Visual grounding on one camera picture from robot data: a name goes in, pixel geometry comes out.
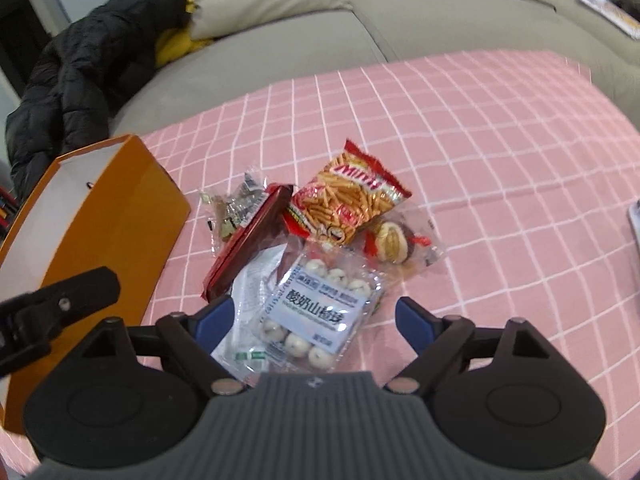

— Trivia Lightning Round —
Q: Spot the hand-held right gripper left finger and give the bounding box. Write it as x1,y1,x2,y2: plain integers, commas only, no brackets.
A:
82,296,246,396

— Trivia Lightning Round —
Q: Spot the orange cardboard box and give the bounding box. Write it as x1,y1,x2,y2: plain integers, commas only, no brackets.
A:
0,133,192,435

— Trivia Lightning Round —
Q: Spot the black puffer jacket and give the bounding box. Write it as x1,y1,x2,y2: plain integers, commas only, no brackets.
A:
5,0,193,196

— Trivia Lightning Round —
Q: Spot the dark doorway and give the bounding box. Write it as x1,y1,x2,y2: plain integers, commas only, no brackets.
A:
0,0,51,91

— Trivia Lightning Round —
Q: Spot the pink checked cloth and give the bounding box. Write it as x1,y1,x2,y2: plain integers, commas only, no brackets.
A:
0,50,640,480

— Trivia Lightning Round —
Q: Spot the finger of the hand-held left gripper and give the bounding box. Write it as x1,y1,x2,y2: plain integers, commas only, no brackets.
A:
0,266,122,377

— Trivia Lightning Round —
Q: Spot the smartphone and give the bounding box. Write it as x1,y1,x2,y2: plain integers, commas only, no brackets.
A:
627,199,640,256

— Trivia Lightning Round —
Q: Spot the clear packet of dark snack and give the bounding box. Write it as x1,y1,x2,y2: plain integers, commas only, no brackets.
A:
200,170,268,256

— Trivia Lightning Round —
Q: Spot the beige sofa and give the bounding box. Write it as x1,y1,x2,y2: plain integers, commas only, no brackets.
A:
107,0,640,136

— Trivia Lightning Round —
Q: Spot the clear packet of white balls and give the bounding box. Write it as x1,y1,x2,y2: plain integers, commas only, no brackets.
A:
257,247,386,375

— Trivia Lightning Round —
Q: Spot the clear packet with bun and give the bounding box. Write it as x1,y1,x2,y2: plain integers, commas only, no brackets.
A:
362,210,448,273

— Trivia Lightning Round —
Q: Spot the yellow cushion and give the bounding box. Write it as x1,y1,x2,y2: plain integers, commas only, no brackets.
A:
152,0,216,68

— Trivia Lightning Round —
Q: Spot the red stick snack bag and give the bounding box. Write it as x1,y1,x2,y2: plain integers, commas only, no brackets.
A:
282,138,413,248

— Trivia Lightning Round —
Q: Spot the dark red packet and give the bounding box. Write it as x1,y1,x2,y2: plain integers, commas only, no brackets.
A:
200,183,295,303

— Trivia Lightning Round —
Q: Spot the white and yellow magazine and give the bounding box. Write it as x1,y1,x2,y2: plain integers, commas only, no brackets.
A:
574,0,640,40

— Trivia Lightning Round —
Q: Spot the row of colourful books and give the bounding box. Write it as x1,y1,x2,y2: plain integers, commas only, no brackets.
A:
0,185,21,241

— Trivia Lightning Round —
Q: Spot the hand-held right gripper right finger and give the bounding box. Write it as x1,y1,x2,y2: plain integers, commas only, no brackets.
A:
382,296,553,395

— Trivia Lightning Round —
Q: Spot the white snack packet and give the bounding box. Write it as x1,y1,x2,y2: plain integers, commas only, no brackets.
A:
210,244,291,386

